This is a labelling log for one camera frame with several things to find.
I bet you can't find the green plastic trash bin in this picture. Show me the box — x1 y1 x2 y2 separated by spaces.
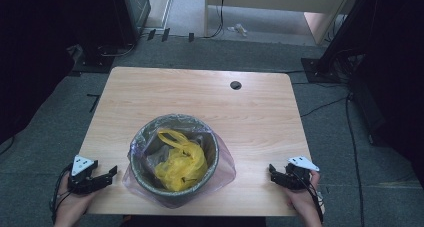
128 113 221 199

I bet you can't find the purple translucent bin liner bag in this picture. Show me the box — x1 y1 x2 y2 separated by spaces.
121 112 237 210

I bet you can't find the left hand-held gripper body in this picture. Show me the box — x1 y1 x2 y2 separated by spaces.
67 154 100 195

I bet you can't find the short black floor cable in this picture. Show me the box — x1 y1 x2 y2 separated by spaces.
299 95 350 119

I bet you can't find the black cabinet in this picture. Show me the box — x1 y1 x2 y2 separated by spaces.
75 0 152 68

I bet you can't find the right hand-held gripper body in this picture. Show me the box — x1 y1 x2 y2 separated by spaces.
282 155 321 191

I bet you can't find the hand-held gripper cable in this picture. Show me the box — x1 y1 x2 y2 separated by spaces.
299 173 325 223
49 164 74 225

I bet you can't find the white crumpled litter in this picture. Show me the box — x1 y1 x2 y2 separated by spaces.
227 23 249 38

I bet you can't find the person's left hand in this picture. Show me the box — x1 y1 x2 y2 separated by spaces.
54 172 101 227

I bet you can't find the black metal stand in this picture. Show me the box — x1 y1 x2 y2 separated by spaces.
300 0 381 85

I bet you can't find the right hand-held gripper cable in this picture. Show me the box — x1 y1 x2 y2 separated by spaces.
299 173 325 223

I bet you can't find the long black floor cable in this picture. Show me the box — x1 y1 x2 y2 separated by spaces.
344 92 367 227

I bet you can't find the left hand-held gripper cable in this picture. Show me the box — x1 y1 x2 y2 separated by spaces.
49 164 74 225

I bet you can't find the person's dark clothing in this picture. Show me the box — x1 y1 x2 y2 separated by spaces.
119 214 268 227

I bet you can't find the looped black floor cable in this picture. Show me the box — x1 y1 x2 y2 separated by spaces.
97 40 139 59

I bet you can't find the dark curtain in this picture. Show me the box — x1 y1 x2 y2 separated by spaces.
0 0 116 145
349 0 424 190

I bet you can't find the black hanging cable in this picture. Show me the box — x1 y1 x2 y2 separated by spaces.
202 0 227 40

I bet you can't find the yellow plastic bag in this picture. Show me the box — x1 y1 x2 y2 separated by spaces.
153 128 210 193

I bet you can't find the person's right hand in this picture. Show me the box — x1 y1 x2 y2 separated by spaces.
283 169 324 218

